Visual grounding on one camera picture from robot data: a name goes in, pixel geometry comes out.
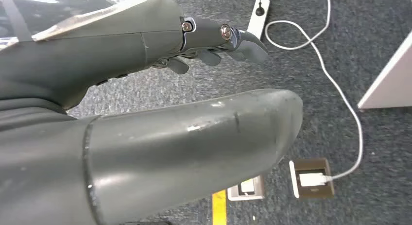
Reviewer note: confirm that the white desk leg panel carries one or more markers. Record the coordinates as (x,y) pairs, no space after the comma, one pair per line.
(392,85)

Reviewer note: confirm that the brown floor socket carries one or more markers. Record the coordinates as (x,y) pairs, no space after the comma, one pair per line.
(314,165)

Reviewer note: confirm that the white power strip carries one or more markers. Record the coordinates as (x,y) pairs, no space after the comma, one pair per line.
(257,22)

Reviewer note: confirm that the yellow floor tape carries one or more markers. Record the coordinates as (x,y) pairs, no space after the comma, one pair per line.
(219,210)

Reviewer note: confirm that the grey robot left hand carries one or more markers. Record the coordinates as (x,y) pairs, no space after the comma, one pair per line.
(180,143)

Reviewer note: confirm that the white power plug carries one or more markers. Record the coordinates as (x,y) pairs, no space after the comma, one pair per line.
(310,180)

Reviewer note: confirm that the silver floor socket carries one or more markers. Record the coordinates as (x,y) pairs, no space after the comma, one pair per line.
(257,191)

